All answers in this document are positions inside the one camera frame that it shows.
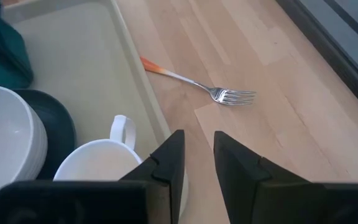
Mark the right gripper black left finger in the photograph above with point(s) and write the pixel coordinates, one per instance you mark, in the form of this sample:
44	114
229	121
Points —
104	202

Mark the white ribbed bowl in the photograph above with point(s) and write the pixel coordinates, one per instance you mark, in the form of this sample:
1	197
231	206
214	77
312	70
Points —
5	140

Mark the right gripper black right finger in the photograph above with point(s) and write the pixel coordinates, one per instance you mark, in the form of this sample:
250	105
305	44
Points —
275	202

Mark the black aluminium table frame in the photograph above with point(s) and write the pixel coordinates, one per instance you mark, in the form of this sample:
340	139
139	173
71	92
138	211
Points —
337	56

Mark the dark round plate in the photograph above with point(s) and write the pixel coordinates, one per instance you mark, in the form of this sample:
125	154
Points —
57	130

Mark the beige plastic tray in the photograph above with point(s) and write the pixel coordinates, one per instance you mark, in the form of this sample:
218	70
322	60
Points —
82	62

